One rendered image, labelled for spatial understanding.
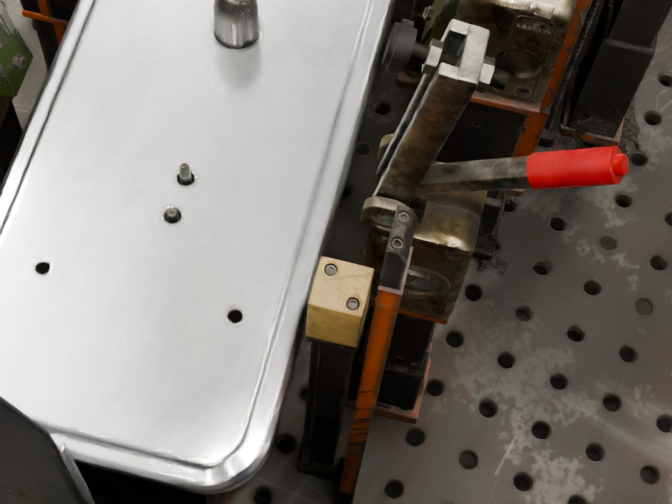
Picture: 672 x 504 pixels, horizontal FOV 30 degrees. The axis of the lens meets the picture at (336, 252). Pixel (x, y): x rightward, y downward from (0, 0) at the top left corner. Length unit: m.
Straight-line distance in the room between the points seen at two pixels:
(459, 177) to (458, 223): 0.05
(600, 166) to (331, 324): 0.19
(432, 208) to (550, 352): 0.38
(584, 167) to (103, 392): 0.32
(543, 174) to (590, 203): 0.50
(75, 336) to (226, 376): 0.10
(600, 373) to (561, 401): 0.05
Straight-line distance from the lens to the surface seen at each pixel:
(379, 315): 0.68
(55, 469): 0.54
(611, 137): 1.25
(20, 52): 0.92
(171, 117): 0.88
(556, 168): 0.73
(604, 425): 1.14
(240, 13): 0.88
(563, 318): 1.17
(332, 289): 0.75
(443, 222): 0.79
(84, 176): 0.87
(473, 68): 0.65
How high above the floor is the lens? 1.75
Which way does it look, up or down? 64 degrees down
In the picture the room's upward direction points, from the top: 6 degrees clockwise
